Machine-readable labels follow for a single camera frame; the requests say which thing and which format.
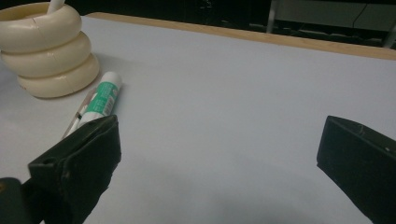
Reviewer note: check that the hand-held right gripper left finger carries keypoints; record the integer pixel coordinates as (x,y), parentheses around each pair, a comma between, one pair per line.
(77,168)

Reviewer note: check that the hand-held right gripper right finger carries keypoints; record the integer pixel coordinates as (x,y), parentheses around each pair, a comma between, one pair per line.
(361,168)

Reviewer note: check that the clear pen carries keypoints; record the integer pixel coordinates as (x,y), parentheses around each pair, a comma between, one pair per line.
(77,119)

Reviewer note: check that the green and white glue stick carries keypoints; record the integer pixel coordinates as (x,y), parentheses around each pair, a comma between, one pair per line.
(102,96)

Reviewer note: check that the cream ringed pen holder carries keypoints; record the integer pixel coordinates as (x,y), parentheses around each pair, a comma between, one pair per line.
(46,62)

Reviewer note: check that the pale grey table mat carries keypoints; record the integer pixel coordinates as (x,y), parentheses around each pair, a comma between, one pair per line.
(218,93)

